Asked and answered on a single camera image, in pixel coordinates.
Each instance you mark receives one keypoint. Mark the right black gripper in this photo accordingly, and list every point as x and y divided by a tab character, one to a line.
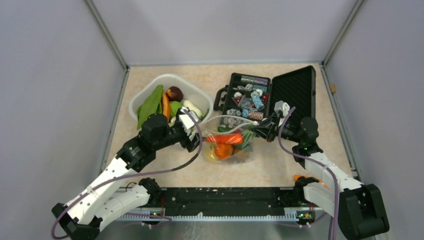
268	128

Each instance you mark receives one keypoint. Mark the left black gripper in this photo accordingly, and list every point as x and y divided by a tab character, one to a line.
190	145

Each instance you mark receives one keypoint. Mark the dark green cucumber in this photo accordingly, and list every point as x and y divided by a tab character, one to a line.
248	137

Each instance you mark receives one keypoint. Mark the yellow lemon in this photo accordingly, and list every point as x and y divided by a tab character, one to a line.
210	155

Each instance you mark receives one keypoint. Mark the white plastic basket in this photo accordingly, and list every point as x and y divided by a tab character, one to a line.
191	92

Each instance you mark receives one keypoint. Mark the clear zip top bag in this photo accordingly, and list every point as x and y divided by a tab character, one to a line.
225	124

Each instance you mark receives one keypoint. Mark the small orange fruit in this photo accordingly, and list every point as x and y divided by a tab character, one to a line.
223	151

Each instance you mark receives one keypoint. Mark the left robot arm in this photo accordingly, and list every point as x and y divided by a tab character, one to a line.
88	214

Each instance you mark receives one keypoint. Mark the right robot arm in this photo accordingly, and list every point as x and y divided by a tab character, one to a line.
356	209

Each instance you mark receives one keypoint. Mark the light green lime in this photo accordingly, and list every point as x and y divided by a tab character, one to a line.
174	107

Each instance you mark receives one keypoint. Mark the thin orange carrot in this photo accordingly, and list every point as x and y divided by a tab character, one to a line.
166	109

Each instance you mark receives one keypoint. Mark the white radish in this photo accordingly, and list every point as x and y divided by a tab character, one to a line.
188	104

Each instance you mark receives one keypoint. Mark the poker chips in case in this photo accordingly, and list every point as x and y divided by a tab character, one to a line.
245	96

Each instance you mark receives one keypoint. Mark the green lettuce leaf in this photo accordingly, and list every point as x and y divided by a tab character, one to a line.
149	106

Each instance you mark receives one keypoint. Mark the dark brown round fruit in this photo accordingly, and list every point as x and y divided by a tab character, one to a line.
174	94

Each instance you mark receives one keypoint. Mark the black carrying case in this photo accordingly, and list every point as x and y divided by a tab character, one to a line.
298	89

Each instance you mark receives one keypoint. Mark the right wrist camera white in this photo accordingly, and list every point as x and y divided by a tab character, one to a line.
282	109

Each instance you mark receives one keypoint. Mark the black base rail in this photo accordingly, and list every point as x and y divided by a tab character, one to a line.
228	202

